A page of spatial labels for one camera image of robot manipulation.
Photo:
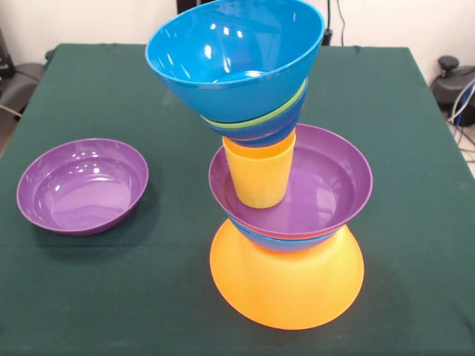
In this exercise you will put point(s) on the large orange bowl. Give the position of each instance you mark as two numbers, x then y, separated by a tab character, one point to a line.
285	289

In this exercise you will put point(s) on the small green bowl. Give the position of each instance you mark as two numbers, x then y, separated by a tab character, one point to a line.
285	109

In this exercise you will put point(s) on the light blue bowl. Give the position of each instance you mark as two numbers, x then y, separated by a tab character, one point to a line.
241	96
289	245

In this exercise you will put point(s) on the purple shallow bowl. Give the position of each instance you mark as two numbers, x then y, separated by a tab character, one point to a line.
81	193
334	178

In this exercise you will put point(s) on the orange cup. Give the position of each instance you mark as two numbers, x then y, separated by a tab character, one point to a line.
259	151

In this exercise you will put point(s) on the yellow cup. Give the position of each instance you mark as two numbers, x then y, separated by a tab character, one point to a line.
259	181

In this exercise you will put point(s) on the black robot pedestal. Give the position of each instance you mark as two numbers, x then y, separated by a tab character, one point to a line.
187	3

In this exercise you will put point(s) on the dark green tablecloth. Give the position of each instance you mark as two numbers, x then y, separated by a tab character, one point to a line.
92	296

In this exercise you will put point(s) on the small dark blue bowl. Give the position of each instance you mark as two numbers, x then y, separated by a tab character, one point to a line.
274	133

